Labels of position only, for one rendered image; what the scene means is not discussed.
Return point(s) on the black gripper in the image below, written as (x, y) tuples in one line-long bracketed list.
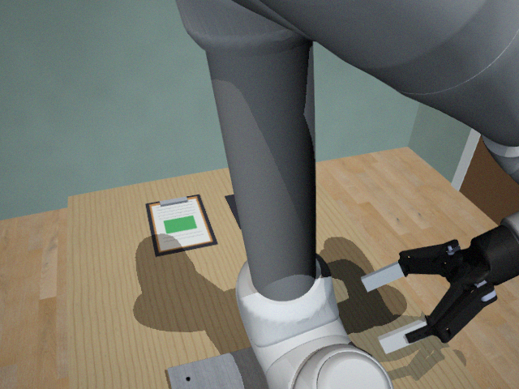
[(493, 258)]

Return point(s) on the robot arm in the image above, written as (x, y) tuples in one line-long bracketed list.
[(460, 57)]

